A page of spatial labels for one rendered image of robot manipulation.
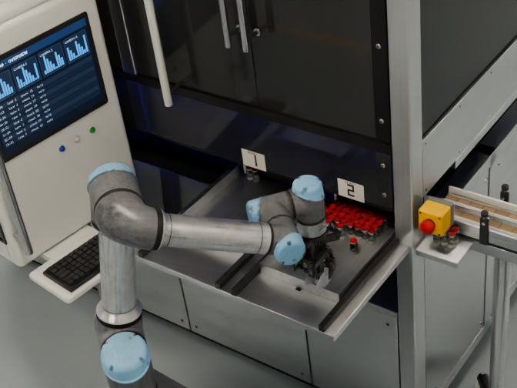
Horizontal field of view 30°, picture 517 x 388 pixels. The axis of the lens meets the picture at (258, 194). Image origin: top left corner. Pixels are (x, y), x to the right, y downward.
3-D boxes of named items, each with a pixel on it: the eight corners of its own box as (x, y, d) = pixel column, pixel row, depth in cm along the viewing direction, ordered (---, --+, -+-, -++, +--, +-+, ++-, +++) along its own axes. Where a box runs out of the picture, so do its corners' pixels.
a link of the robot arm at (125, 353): (113, 410, 235) (101, 372, 226) (105, 372, 245) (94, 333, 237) (161, 396, 236) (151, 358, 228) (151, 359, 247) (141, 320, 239)
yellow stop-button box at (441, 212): (430, 215, 269) (430, 195, 265) (454, 222, 266) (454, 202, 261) (417, 231, 265) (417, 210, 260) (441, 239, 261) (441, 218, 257)
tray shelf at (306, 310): (228, 172, 314) (228, 168, 313) (421, 236, 278) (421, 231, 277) (132, 259, 285) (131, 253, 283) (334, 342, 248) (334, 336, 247)
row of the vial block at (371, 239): (324, 223, 284) (323, 211, 282) (377, 241, 275) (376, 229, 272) (320, 227, 283) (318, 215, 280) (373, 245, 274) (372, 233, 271)
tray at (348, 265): (325, 206, 291) (325, 197, 289) (401, 232, 277) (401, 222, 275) (260, 272, 270) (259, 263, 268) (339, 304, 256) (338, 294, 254)
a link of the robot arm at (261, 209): (255, 220, 229) (298, 209, 231) (242, 194, 238) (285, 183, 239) (258, 245, 234) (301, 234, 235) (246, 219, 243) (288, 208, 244)
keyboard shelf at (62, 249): (122, 197, 324) (121, 191, 323) (178, 226, 308) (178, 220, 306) (14, 269, 300) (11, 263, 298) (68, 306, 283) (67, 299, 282)
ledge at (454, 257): (438, 226, 280) (438, 222, 279) (479, 239, 274) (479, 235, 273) (415, 254, 272) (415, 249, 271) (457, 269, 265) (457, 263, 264)
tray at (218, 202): (240, 172, 310) (238, 163, 308) (308, 194, 297) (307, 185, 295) (174, 232, 289) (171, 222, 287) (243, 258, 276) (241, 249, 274)
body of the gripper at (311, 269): (293, 272, 251) (288, 237, 244) (311, 253, 257) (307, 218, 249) (318, 282, 247) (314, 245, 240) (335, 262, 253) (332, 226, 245)
